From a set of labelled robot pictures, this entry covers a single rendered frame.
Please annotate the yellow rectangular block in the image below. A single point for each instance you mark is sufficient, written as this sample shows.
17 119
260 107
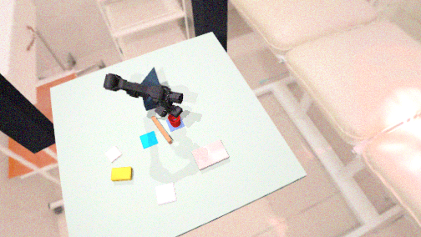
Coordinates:
124 174

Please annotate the orange flat bar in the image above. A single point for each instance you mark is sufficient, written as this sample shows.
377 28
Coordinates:
161 130

